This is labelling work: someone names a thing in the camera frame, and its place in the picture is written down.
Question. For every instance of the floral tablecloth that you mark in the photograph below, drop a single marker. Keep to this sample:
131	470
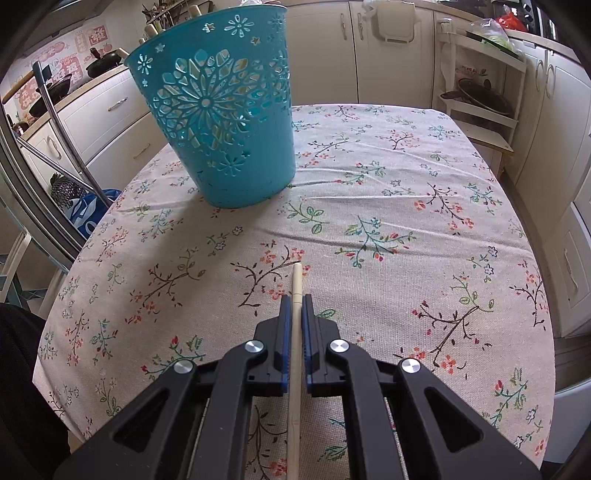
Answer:
415	230

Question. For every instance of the wall shelf with utensils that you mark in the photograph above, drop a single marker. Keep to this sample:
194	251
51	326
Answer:
157	16

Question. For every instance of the dark wok with lid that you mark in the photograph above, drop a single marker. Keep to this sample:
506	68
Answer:
480	97

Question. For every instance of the black frying pan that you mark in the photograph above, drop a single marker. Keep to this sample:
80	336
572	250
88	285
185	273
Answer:
51	97

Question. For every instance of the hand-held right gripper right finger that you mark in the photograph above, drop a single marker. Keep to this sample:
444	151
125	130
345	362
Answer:
308	355

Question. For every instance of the pale wooden chopstick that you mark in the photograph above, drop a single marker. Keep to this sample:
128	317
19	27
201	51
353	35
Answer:
297	281

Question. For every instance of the black wok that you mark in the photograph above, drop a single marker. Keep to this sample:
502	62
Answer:
108	64

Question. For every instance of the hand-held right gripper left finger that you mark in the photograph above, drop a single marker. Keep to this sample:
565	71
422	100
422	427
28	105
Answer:
285	350

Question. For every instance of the small white shelf stand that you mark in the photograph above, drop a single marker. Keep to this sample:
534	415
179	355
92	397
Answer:
445	50

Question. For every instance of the cream base cabinets under stove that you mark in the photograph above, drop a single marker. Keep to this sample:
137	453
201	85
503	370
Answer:
111	124

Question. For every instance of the pink wall stickers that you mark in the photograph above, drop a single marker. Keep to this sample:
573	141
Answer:
71	69

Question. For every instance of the blue printed bag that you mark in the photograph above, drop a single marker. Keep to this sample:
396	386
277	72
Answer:
92	217

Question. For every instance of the beige hanging bin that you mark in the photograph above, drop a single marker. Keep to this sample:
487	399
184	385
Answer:
397	25

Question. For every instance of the bag of green vegetables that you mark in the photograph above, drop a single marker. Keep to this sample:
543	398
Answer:
496	37

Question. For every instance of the teal perforated plastic basket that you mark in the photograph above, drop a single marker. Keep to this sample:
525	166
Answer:
249	175

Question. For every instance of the cream base cabinets under window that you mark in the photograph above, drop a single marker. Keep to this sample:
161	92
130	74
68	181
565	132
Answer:
332	55

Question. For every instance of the person's black trousers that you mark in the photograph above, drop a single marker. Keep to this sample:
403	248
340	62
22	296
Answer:
23	392

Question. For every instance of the small white hanging bag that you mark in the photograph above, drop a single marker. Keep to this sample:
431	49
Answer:
371	8

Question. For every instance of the black patterned cloth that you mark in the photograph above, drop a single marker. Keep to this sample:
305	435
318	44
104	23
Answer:
67	191

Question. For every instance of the cream base cabinets with drawers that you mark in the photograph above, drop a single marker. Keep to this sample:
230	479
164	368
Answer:
549	138

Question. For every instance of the red plastic bag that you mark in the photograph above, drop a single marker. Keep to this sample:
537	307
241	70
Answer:
512	21

